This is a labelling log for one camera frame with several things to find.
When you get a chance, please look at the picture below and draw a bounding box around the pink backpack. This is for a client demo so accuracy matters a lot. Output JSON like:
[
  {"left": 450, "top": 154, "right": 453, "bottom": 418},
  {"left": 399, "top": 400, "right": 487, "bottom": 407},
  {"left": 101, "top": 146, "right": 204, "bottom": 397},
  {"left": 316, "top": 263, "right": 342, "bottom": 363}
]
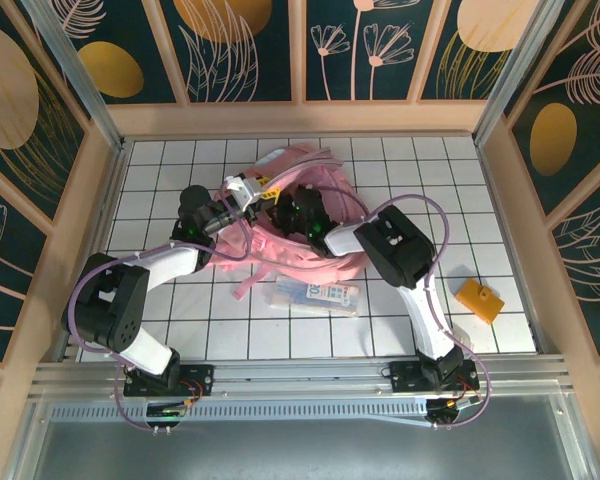
[{"left": 212, "top": 141, "right": 376, "bottom": 301}]

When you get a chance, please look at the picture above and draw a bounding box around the clear plastic supplies pack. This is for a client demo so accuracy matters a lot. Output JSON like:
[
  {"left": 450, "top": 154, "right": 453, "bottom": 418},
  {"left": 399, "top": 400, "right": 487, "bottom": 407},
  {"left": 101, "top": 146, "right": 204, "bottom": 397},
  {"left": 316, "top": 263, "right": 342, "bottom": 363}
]
[{"left": 261, "top": 277, "right": 361, "bottom": 318}]

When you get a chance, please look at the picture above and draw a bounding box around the orange wallet notebook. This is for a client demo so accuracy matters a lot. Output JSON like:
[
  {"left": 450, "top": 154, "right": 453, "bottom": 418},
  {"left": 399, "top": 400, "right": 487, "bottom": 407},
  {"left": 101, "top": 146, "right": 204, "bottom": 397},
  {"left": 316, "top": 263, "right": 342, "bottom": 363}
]
[{"left": 454, "top": 277, "right": 506, "bottom": 326}]

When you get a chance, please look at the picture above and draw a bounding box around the grey metal panel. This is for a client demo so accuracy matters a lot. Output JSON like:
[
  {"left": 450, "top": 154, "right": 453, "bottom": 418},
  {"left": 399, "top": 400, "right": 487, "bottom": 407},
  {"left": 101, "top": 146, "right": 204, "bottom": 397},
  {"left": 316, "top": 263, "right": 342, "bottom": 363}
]
[{"left": 7, "top": 393, "right": 600, "bottom": 480}]

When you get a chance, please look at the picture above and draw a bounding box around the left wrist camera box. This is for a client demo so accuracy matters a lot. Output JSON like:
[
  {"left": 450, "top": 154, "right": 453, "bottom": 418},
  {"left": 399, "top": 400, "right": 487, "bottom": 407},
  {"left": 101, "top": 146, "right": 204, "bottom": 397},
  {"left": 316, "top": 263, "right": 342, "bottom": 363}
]
[{"left": 222, "top": 174, "right": 262, "bottom": 212}]

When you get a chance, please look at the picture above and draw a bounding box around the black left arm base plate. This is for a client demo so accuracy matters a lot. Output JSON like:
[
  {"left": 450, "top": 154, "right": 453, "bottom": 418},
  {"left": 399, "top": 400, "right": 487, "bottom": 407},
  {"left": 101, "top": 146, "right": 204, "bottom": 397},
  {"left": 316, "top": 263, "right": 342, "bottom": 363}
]
[{"left": 123, "top": 363, "right": 216, "bottom": 398}]

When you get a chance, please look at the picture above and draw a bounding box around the aluminium mounting rail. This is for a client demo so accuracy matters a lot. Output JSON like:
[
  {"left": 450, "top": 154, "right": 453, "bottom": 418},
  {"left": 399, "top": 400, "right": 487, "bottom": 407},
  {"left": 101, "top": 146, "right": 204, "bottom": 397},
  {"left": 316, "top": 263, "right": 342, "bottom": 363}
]
[{"left": 29, "top": 355, "right": 574, "bottom": 401}]

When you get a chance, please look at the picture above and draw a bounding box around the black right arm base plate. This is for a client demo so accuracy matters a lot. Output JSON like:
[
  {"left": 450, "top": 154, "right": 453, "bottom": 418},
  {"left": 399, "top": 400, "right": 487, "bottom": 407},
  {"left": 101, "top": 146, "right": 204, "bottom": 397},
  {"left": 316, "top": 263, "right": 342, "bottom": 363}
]
[{"left": 388, "top": 357, "right": 481, "bottom": 394}]

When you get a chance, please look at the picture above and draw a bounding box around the aluminium frame post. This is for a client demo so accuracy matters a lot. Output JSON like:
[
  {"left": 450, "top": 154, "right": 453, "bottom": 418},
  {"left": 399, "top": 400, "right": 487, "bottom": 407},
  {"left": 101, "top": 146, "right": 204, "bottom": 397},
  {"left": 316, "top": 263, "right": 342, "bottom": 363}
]
[
  {"left": 472, "top": 0, "right": 567, "bottom": 147},
  {"left": 22, "top": 0, "right": 127, "bottom": 152}
]

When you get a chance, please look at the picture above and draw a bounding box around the slotted grey cable duct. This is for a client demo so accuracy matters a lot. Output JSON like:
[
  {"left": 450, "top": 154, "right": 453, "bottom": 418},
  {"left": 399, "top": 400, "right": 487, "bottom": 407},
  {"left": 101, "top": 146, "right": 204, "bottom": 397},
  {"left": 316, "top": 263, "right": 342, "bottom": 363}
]
[{"left": 49, "top": 403, "right": 431, "bottom": 421}]

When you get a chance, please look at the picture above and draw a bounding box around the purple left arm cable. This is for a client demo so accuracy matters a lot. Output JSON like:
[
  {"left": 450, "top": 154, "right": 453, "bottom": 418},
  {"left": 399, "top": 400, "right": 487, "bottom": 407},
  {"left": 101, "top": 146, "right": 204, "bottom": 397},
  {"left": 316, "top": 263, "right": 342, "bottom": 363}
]
[{"left": 67, "top": 179, "right": 254, "bottom": 434}]

